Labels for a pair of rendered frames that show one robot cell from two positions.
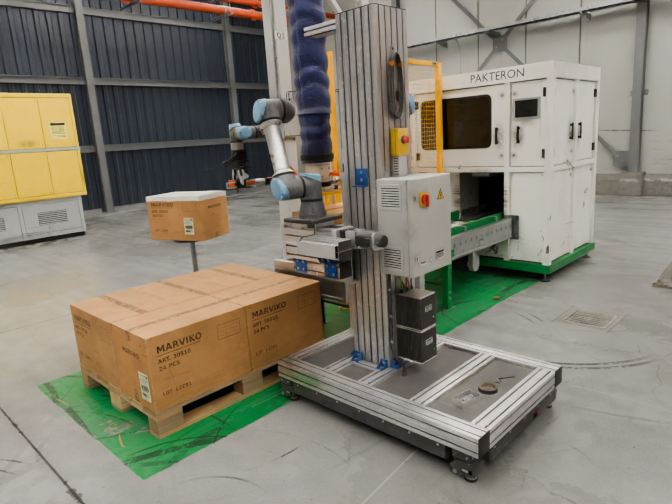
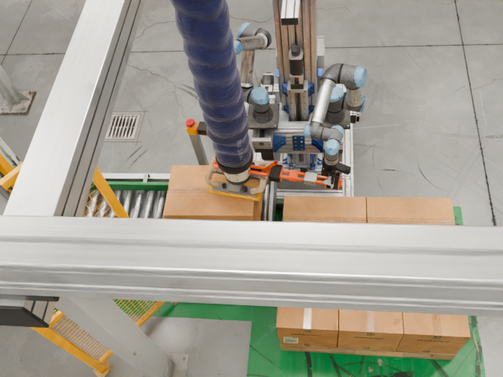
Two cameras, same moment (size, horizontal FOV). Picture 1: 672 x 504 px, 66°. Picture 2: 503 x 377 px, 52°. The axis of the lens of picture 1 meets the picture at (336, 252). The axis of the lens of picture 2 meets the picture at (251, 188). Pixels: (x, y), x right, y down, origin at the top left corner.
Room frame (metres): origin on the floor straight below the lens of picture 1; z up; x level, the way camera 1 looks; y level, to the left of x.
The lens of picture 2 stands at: (4.42, 1.74, 3.81)
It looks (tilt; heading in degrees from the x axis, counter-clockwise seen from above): 57 degrees down; 240
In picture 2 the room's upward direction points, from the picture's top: 12 degrees counter-clockwise
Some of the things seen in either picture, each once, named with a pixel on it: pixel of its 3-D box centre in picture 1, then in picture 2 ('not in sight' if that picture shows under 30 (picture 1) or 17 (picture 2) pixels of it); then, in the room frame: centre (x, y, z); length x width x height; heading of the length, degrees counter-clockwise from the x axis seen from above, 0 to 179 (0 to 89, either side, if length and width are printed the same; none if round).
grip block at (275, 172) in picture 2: not in sight; (275, 173); (3.40, 0.29, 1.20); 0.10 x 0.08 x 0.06; 36
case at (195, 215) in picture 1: (188, 215); not in sight; (4.83, 1.35, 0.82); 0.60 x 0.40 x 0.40; 66
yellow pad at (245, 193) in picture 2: not in sight; (234, 188); (3.63, 0.14, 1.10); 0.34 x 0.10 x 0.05; 126
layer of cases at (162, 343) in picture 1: (201, 322); (366, 271); (3.16, 0.89, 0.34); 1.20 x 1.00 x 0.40; 135
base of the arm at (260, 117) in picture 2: not in sight; (262, 110); (3.08, -0.24, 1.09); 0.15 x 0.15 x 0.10
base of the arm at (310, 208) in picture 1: (312, 207); (334, 110); (2.73, 0.11, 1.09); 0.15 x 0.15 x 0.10
